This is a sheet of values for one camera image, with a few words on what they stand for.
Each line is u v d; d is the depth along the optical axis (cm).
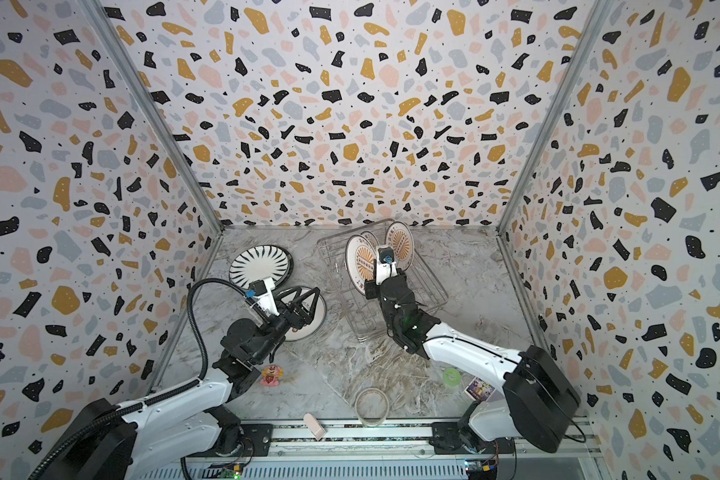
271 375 82
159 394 49
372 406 80
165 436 53
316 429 73
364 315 97
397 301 58
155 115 87
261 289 67
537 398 42
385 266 66
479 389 81
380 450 73
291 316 68
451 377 85
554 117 90
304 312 68
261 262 107
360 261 85
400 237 104
